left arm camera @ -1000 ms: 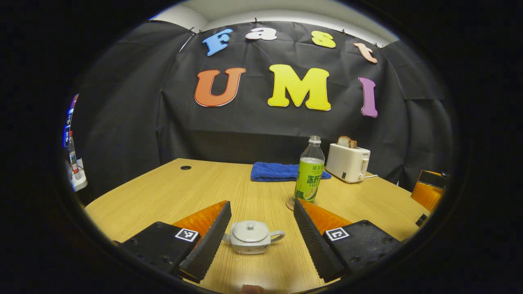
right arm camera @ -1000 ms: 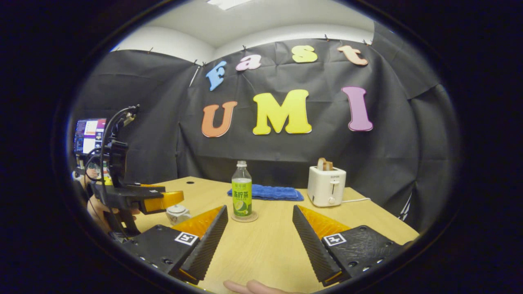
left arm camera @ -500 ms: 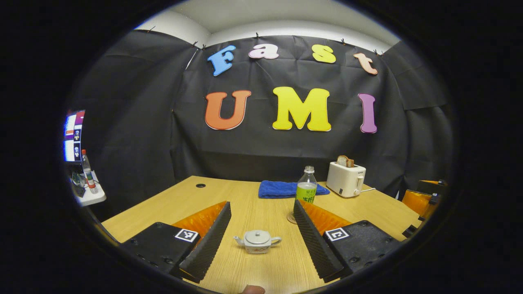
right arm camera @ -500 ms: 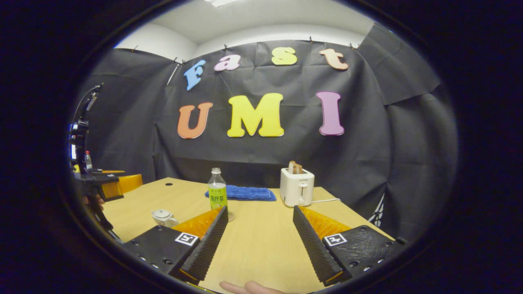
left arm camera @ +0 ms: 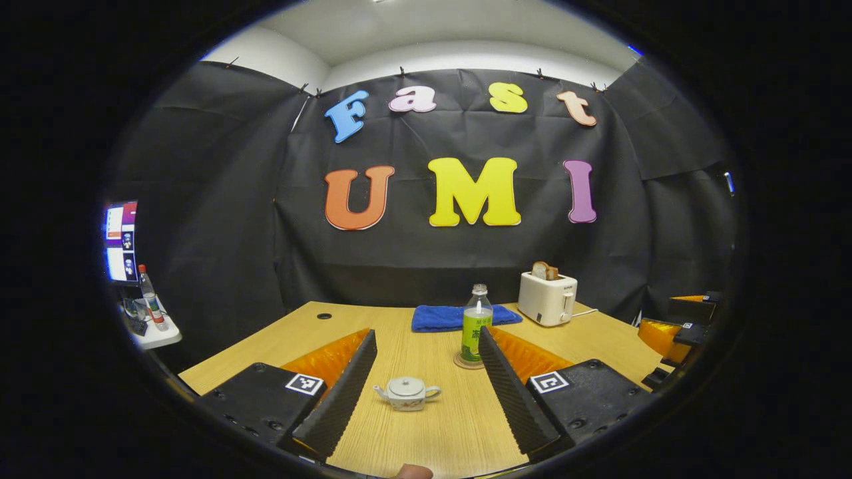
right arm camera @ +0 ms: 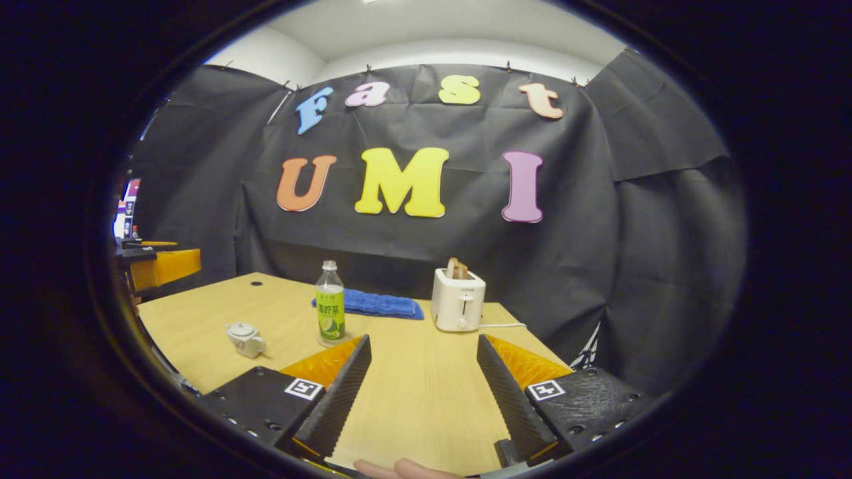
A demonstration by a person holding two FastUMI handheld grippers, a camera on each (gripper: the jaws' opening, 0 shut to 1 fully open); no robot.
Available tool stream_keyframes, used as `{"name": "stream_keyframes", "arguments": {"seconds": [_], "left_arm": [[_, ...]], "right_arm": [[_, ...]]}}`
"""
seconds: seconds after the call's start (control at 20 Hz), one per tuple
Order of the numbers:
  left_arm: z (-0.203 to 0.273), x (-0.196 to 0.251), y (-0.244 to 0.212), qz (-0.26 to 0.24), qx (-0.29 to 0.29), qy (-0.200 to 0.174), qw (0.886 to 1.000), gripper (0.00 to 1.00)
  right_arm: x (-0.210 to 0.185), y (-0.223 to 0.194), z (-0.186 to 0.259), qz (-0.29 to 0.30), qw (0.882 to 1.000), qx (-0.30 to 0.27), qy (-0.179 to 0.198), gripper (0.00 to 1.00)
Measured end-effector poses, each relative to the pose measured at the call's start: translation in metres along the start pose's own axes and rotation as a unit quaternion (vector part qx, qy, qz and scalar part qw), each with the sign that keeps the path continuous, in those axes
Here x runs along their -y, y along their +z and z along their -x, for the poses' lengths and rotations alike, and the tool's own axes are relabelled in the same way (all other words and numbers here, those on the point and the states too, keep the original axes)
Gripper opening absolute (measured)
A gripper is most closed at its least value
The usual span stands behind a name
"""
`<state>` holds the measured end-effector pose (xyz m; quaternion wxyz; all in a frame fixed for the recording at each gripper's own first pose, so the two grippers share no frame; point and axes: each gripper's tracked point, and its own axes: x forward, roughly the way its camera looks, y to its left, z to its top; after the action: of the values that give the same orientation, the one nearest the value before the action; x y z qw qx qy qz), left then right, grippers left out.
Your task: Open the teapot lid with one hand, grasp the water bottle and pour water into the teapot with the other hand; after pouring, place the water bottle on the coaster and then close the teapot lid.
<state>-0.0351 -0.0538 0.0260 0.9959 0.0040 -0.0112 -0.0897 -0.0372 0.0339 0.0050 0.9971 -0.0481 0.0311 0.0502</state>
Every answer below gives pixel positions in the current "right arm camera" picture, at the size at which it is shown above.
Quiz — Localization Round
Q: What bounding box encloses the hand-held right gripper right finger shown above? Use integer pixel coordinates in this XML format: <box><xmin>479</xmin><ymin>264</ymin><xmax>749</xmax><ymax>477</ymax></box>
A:
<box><xmin>476</xmin><ymin>333</ymin><xmax>653</xmax><ymax>468</ymax></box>

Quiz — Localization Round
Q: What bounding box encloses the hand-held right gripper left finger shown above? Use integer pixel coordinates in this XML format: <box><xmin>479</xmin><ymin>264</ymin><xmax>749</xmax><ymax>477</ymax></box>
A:
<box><xmin>198</xmin><ymin>334</ymin><xmax>373</xmax><ymax>461</ymax></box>

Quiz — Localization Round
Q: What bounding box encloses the green label water bottle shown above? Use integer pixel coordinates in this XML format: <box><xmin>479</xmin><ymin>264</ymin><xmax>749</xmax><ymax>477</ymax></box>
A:
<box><xmin>316</xmin><ymin>260</ymin><xmax>346</xmax><ymax>347</ymax></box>

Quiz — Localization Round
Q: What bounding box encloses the computer monitor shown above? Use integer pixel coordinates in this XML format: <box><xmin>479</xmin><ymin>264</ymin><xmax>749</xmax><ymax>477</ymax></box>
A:
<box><xmin>114</xmin><ymin>178</ymin><xmax>142</xmax><ymax>239</ymax></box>

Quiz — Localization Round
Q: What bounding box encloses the blue towel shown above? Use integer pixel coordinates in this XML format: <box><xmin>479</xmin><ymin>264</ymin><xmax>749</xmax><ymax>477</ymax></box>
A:
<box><xmin>311</xmin><ymin>288</ymin><xmax>425</xmax><ymax>321</ymax></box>

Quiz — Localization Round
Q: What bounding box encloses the white toaster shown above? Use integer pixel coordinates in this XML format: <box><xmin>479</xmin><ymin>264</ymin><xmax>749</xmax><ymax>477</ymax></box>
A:
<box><xmin>431</xmin><ymin>267</ymin><xmax>487</xmax><ymax>333</ymax></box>

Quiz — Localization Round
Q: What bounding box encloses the black backdrop cloth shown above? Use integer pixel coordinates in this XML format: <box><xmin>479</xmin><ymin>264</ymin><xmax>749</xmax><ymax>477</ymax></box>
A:
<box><xmin>126</xmin><ymin>48</ymin><xmax>747</xmax><ymax>400</ymax></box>

